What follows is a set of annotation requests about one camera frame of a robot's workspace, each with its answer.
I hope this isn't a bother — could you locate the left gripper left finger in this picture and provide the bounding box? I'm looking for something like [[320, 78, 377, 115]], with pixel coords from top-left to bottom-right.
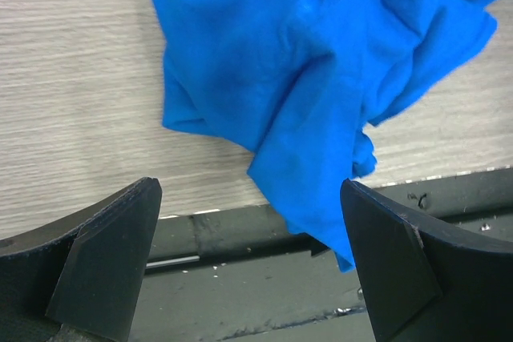
[[1, 177, 162, 338]]

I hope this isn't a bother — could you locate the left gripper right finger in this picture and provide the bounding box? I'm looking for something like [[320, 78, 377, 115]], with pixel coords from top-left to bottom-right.
[[341, 180, 512, 341]]

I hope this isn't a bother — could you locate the blue t shirt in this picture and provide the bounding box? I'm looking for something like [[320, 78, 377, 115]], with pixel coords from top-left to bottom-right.
[[152, 0, 497, 272]]

